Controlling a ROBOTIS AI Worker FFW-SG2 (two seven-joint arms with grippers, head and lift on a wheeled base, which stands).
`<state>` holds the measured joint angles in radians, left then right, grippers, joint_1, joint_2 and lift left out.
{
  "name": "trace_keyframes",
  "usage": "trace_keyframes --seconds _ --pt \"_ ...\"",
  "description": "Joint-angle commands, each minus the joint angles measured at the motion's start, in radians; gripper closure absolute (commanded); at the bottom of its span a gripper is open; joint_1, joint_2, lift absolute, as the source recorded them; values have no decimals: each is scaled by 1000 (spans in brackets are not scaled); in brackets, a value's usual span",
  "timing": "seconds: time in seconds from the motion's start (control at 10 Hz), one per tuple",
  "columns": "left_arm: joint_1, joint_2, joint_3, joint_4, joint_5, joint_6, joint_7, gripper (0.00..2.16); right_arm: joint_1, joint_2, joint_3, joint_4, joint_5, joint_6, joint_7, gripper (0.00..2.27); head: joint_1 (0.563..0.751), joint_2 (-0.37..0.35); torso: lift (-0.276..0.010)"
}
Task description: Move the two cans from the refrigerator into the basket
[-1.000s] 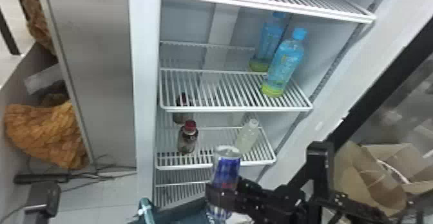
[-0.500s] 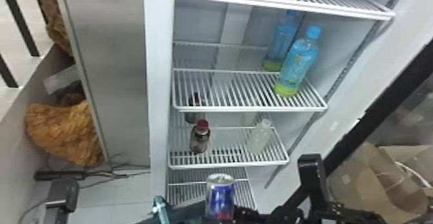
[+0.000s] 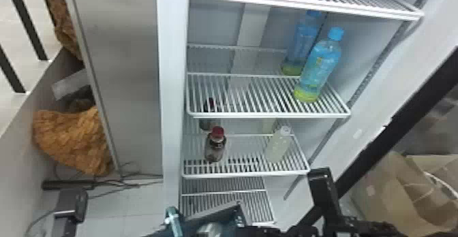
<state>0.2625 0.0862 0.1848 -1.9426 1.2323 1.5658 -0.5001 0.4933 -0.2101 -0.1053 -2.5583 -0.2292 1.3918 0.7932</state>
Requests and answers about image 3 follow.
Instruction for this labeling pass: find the white bottle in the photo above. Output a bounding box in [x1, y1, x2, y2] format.
[264, 125, 293, 164]

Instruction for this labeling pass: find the brown bottle with red cap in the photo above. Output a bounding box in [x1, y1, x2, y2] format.
[204, 125, 228, 163]
[198, 97, 222, 131]

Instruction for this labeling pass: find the orange cloth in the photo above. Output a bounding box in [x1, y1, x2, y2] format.
[46, 0, 84, 61]
[32, 106, 115, 177]

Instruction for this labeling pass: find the black floor device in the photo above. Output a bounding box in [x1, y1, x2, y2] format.
[50, 187, 89, 237]

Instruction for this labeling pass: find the cardboard box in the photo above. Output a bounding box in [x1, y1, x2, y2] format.
[348, 151, 458, 237]

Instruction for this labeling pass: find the blue bottle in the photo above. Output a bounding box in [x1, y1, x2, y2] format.
[293, 27, 345, 104]
[280, 10, 326, 77]

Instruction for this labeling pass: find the white fridge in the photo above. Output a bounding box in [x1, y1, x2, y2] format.
[60, 0, 444, 230]

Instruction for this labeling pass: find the black power strip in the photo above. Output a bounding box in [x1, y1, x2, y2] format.
[42, 178, 98, 191]

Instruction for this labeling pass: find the black cable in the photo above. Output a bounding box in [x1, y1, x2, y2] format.
[87, 161, 164, 200]

